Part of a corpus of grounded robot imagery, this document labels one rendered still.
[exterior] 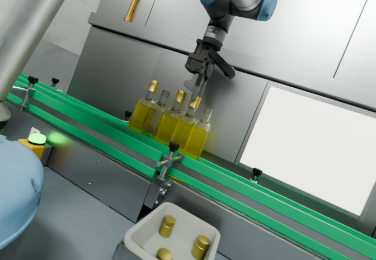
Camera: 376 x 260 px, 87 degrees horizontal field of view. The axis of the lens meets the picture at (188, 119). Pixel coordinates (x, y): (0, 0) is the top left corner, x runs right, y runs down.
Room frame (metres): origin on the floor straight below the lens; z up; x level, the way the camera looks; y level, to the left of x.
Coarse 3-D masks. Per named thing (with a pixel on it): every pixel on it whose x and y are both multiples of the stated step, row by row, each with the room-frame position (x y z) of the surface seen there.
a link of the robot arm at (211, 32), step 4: (208, 28) 0.69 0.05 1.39; (212, 28) 0.68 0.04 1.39; (216, 28) 0.67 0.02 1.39; (208, 32) 0.68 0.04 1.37; (212, 32) 0.68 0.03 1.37; (216, 32) 0.67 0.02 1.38; (220, 32) 0.67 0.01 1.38; (224, 32) 0.68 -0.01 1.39; (204, 36) 0.69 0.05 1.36; (208, 36) 0.68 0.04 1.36; (212, 36) 0.67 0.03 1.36; (216, 36) 0.67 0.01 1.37; (220, 36) 0.68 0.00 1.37; (224, 36) 0.69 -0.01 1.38; (216, 40) 0.68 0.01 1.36; (220, 40) 0.68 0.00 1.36; (224, 40) 0.70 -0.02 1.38; (220, 44) 0.70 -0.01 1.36
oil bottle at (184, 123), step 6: (186, 114) 0.69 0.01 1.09; (180, 120) 0.68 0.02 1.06; (186, 120) 0.67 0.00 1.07; (192, 120) 0.67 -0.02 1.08; (180, 126) 0.68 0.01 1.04; (186, 126) 0.67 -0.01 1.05; (174, 132) 0.68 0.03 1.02; (180, 132) 0.68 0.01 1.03; (186, 132) 0.67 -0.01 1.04; (174, 138) 0.68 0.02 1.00; (180, 138) 0.67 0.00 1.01; (186, 138) 0.67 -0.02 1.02; (168, 144) 0.68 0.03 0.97; (180, 144) 0.67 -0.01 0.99; (180, 150) 0.67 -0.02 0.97
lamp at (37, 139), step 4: (32, 136) 0.62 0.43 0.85; (36, 136) 0.62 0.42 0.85; (40, 136) 0.63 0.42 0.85; (44, 136) 0.64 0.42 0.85; (28, 140) 0.62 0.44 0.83; (32, 140) 0.62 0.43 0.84; (36, 140) 0.62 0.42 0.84; (40, 140) 0.63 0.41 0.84; (44, 140) 0.64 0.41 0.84; (32, 144) 0.62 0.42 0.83; (36, 144) 0.62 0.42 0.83; (40, 144) 0.63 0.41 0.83
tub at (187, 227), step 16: (160, 208) 0.51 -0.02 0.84; (176, 208) 0.55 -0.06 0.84; (144, 224) 0.43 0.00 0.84; (160, 224) 0.54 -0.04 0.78; (176, 224) 0.54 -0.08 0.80; (192, 224) 0.53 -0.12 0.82; (208, 224) 0.53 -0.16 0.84; (128, 240) 0.36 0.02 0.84; (144, 240) 0.46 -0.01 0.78; (160, 240) 0.50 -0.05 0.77; (176, 240) 0.52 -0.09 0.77; (192, 240) 0.52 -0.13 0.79; (144, 256) 0.34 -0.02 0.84; (176, 256) 0.47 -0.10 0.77; (192, 256) 0.49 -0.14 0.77; (208, 256) 0.41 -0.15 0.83
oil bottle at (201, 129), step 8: (200, 120) 0.67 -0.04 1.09; (192, 128) 0.66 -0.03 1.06; (200, 128) 0.65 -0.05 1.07; (208, 128) 0.65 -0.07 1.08; (192, 136) 0.66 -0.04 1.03; (200, 136) 0.65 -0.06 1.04; (192, 144) 0.66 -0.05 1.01; (200, 144) 0.65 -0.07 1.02; (184, 152) 0.66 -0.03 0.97; (192, 152) 0.65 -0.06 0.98; (200, 152) 0.67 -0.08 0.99
